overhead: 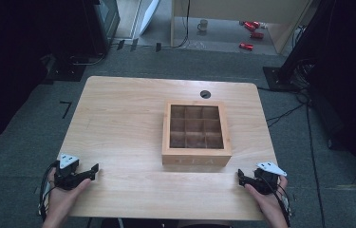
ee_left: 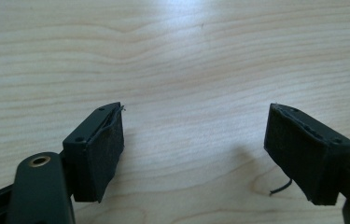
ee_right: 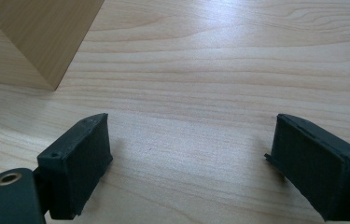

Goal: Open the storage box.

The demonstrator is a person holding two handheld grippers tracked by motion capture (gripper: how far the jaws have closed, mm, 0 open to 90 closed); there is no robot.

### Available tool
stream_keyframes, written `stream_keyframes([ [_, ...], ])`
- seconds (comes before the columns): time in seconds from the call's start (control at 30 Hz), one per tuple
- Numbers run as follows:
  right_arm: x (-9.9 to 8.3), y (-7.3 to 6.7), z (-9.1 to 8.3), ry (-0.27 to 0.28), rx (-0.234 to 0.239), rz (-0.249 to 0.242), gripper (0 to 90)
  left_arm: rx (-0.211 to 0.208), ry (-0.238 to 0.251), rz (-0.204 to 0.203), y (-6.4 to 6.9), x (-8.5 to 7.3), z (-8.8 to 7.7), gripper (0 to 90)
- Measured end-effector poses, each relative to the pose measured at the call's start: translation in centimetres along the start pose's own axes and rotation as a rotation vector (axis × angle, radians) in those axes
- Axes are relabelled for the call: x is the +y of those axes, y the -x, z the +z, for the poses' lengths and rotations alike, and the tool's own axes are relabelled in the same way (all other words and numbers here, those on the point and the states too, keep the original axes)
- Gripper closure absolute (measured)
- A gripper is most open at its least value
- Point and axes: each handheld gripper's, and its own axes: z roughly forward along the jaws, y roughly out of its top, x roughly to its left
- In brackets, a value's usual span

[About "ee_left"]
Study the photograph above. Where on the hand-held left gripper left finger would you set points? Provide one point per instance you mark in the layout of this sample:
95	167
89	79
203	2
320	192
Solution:
96	155

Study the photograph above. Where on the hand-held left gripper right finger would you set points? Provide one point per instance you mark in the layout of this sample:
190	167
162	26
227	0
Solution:
303	149

